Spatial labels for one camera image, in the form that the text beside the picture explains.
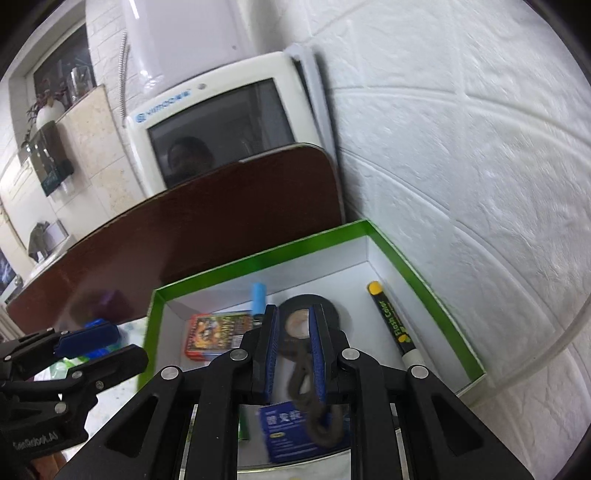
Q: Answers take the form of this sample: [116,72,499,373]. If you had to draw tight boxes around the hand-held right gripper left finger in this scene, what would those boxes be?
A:
[54,304,280,480]

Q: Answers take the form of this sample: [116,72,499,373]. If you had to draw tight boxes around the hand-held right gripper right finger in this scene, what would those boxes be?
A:
[308,304,536,480]

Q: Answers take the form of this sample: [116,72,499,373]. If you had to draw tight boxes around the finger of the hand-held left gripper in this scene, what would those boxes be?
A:
[0,322,122,366]
[28,344,149,403]

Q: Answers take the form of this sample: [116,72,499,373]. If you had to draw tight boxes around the grey handled scissors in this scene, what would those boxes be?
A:
[286,342,345,450]

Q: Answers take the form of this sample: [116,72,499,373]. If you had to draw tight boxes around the blue lighter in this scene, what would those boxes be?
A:
[249,282,269,324]

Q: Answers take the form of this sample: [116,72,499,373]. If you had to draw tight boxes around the colourful card pack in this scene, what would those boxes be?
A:
[185,313,254,361]

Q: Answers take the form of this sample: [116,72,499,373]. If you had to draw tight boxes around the small dark blue box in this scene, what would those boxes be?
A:
[259,401,352,464]

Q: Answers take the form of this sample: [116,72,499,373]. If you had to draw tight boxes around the green cardboard box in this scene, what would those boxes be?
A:
[139,219,486,474]

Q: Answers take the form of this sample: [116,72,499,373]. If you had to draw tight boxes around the bright blue box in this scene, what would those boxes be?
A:
[83,318,122,360]

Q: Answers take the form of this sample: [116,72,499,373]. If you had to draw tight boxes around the printed white cloth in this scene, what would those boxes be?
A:
[32,320,151,416]

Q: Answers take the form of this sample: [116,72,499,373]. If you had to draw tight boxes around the black tape roll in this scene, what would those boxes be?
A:
[277,294,342,361]

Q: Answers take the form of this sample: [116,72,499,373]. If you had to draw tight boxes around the black marker yellow cap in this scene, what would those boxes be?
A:
[367,281,423,370]

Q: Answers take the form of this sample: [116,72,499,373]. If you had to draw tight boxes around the grey figurine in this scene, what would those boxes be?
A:
[28,222,54,259]

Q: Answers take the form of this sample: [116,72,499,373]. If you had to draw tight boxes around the white vase with plant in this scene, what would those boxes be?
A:
[25,90,65,134]

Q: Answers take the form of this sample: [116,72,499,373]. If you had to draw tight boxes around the grey board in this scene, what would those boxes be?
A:
[284,44,347,222]

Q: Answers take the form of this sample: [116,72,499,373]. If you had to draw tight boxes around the white monitor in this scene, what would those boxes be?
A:
[127,51,340,199]

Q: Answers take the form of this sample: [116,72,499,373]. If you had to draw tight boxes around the dark wall poster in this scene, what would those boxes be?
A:
[25,122,75,197]

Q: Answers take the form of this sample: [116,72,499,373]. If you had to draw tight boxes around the clear hose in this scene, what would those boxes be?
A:
[480,314,591,391]

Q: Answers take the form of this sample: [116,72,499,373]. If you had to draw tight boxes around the metal shower hose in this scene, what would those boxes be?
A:
[117,30,131,121]

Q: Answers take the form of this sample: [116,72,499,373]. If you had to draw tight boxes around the white wall appliance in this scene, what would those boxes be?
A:
[85,0,252,116]

